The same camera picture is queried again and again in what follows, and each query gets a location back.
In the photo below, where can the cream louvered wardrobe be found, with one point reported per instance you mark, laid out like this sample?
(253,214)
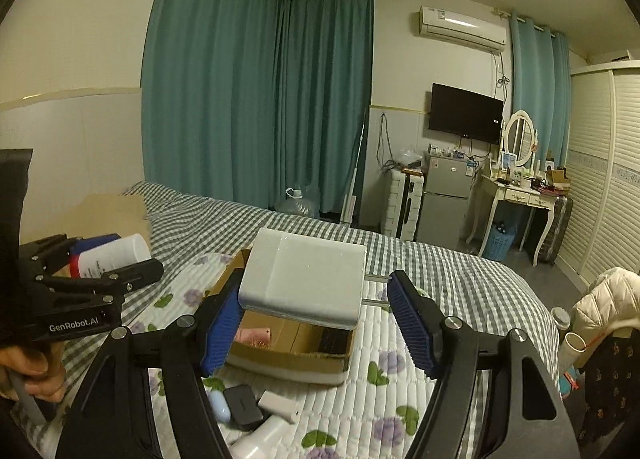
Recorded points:
(605,164)

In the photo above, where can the white paper tube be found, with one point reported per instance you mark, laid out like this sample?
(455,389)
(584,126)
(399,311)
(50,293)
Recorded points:
(570,351)

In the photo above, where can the white power bank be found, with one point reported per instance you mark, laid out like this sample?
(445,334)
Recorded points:
(279,406)

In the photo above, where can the black wall television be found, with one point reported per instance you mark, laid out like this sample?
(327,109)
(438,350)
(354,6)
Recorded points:
(465,113)

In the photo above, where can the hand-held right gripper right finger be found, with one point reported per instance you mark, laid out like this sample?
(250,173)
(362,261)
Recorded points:
(411,326)

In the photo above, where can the white suitcase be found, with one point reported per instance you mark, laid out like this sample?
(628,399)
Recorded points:
(402,204)

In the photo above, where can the light blue earbud case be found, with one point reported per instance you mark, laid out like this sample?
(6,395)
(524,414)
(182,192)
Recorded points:
(219,404)

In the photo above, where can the blue plastic basket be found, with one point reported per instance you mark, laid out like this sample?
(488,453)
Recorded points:
(501,241)

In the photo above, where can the white plastic bottle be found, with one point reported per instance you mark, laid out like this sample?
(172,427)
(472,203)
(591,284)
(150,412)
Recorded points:
(117,255)

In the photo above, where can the clear water jug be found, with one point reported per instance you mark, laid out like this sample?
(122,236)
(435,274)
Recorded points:
(296,204)

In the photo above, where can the white puffer jacket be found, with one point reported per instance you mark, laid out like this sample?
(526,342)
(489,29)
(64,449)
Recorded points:
(610,296)

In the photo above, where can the white power adapter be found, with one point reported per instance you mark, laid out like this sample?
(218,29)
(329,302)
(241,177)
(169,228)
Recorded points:
(300,279)

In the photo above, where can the dark suitcase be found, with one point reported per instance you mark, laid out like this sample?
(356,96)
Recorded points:
(559,226)

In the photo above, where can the white air conditioner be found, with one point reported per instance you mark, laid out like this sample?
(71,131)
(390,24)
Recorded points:
(460,29)

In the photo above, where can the small cardboard box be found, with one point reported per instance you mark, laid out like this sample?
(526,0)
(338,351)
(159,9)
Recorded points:
(557,179)

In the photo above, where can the person's left hand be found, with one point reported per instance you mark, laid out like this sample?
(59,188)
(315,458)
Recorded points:
(35,371)

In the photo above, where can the pink packet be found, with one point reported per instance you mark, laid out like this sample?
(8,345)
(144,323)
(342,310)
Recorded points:
(254,338)

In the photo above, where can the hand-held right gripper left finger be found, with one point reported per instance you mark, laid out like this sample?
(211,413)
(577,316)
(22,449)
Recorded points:
(221,334)

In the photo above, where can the dark floral garment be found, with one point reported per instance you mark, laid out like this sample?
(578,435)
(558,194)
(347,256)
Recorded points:
(612,384)

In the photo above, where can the black flat item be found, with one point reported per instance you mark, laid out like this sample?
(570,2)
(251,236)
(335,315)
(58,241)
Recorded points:
(336,340)

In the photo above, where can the small photo frame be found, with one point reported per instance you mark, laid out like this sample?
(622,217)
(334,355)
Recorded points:
(509,161)

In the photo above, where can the wide teal curtain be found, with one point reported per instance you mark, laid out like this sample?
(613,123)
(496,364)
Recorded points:
(225,89)

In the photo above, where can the lidded paper cup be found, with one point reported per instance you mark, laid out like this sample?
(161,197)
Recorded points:
(561,318)

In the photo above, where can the floral quilted mat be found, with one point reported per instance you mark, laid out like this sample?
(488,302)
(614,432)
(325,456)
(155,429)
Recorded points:
(360,399)

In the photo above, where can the narrow teal curtain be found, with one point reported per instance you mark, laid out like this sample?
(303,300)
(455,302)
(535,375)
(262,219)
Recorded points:
(535,89)

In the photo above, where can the white vanity table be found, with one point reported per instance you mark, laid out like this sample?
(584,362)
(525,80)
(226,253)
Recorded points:
(520,195)

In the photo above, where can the bed with checkered sheet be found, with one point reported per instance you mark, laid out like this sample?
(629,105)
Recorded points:
(440,269)

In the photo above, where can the silver small fridge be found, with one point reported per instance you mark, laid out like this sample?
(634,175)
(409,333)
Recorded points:
(445,199)

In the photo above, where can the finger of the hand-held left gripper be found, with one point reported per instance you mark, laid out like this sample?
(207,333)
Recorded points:
(95,243)
(132,275)

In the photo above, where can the white oval vanity mirror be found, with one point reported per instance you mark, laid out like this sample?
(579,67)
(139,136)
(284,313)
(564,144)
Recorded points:
(520,136)

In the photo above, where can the clear plastic bag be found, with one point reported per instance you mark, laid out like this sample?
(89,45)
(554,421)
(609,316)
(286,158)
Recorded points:
(407,158)

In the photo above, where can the black rectangular case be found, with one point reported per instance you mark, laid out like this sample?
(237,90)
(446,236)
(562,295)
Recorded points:
(244,405)

